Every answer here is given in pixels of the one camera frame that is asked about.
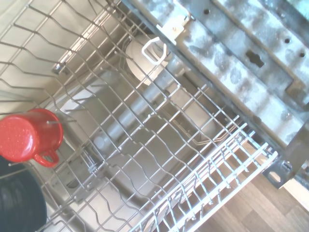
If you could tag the black plate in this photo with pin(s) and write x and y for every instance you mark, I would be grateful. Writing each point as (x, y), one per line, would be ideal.
(17, 200)

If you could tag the white round dish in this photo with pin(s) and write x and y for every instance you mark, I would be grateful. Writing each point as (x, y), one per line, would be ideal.
(136, 60)

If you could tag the red enamel mug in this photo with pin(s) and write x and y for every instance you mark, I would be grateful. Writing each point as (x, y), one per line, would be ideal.
(21, 135)

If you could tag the built-in dishwasher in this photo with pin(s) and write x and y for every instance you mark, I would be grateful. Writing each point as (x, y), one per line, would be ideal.
(241, 62)

